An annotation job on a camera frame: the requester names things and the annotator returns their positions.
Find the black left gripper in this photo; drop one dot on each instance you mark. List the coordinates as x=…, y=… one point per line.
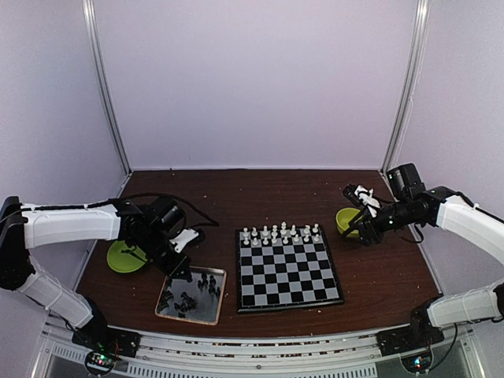
x=183, y=261

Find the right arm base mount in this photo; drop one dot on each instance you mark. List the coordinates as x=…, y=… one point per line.
x=414, y=350

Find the green plate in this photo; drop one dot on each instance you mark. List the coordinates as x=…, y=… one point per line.
x=124, y=259

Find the green bowl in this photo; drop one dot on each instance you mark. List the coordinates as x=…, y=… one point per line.
x=343, y=219

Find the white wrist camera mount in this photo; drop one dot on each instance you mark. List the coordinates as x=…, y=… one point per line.
x=180, y=241
x=366, y=197

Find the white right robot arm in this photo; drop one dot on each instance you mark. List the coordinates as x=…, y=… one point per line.
x=448, y=210

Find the aluminium front rail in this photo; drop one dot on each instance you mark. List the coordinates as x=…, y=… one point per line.
x=352, y=354

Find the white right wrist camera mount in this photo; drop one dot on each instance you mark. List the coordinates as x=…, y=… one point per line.
x=366, y=197

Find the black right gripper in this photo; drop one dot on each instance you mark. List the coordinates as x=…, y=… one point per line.
x=364, y=226

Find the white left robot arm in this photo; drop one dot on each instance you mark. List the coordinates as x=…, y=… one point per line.
x=161, y=229

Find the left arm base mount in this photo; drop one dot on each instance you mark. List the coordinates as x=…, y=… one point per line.
x=103, y=357

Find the black and grey chessboard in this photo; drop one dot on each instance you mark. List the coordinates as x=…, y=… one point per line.
x=273, y=273

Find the right aluminium frame post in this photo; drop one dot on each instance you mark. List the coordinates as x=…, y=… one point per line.
x=413, y=72

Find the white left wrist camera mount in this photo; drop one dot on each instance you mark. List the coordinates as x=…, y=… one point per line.
x=180, y=241

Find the metal tray with wood rim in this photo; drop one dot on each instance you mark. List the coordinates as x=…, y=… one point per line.
x=197, y=300

